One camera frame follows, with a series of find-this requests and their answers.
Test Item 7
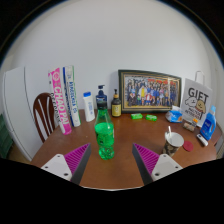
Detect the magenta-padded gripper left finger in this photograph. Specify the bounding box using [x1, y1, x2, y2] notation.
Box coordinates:
[40, 142, 93, 185]

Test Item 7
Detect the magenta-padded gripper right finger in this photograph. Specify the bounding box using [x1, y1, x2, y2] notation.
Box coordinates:
[131, 142, 184, 186]

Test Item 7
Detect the green plastic drink bottle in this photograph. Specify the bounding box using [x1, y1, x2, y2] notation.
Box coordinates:
[94, 100, 116, 160]

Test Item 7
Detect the patterned paper cup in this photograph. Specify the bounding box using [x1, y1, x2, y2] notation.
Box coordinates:
[162, 131, 185, 158]

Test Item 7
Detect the small green packet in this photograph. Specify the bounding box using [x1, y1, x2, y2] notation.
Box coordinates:
[130, 112, 144, 120]
[145, 114, 158, 122]

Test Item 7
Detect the dark wooden chair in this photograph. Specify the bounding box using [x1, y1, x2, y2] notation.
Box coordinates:
[32, 92, 60, 144]

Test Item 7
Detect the colourful puzzle cube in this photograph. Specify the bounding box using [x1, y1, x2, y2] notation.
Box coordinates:
[189, 117, 200, 128]

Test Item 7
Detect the blue detergent bottle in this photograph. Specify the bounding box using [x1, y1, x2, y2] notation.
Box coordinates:
[199, 105, 217, 142]

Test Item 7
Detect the white radiator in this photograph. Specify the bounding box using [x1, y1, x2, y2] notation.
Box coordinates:
[214, 133, 224, 159]

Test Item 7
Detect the pink shuttlecock tube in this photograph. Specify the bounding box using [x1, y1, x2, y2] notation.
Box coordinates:
[47, 67, 73, 136]

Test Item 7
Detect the white lotion bottle blue cap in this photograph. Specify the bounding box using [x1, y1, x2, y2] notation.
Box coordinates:
[82, 91, 96, 123]

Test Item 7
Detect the white green shuttlecock tube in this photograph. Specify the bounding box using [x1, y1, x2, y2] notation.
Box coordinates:
[62, 65, 82, 128]

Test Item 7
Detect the white paper gift bag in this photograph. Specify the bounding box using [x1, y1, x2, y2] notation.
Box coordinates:
[179, 70, 213, 128]

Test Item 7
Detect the framed group photo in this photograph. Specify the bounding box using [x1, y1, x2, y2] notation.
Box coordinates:
[117, 69, 183, 114]

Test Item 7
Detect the brown pump bottle yellow label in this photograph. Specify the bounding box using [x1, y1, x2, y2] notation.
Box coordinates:
[111, 88, 122, 118]

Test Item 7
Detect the dark blue pump bottle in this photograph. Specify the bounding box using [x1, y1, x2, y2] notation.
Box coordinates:
[95, 84, 108, 109]

